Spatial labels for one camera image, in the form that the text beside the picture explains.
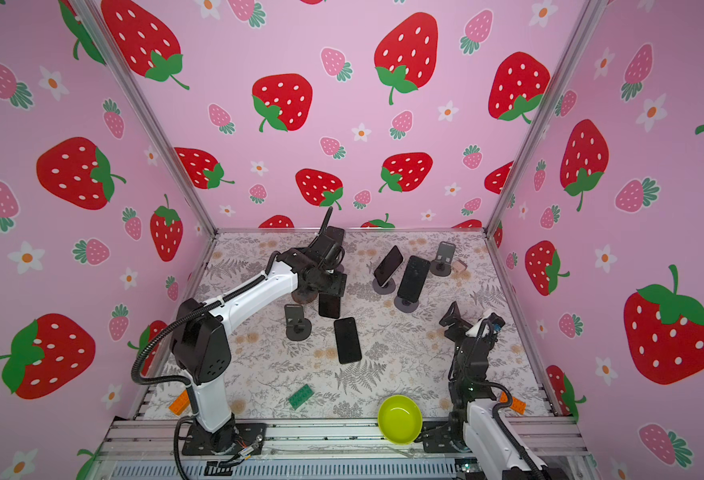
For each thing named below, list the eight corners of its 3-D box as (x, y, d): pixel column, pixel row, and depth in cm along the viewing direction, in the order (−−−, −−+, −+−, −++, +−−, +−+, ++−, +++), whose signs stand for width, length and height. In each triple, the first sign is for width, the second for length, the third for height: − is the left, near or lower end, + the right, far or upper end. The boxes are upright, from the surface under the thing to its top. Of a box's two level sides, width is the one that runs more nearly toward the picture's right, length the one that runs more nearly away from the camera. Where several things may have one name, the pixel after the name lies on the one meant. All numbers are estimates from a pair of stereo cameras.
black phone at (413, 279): (395, 302, 102) (399, 275, 89) (405, 282, 107) (410, 254, 95) (416, 310, 99) (423, 284, 87) (425, 289, 105) (433, 262, 93)
